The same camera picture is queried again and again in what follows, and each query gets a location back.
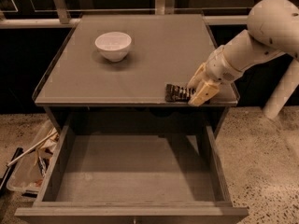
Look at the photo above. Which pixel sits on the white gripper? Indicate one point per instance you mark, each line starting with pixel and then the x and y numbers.
pixel 219 65

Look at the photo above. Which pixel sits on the dark chocolate rxbar wrapper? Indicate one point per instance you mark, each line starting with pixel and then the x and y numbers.
pixel 175 93

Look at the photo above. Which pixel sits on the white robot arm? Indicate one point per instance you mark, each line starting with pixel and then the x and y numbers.
pixel 272 30

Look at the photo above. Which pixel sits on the grey cabinet with glass top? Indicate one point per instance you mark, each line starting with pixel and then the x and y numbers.
pixel 167 49

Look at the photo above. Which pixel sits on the open grey top drawer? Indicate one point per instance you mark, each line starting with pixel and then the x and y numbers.
pixel 134 178

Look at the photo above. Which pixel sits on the white ceramic bowl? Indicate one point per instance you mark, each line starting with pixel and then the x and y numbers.
pixel 113 46

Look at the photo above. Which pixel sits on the white stick in bin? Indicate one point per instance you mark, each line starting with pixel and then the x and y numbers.
pixel 9 164

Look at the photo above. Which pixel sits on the snack packets in bin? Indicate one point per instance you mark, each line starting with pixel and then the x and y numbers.
pixel 43 155

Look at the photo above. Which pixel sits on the black flat object on floor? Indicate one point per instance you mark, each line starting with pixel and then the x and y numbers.
pixel 10 168

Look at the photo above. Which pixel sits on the clear plastic bin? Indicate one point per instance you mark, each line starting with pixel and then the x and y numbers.
pixel 25 173

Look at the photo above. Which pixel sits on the metal railing frame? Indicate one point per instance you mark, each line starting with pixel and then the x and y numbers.
pixel 62 6

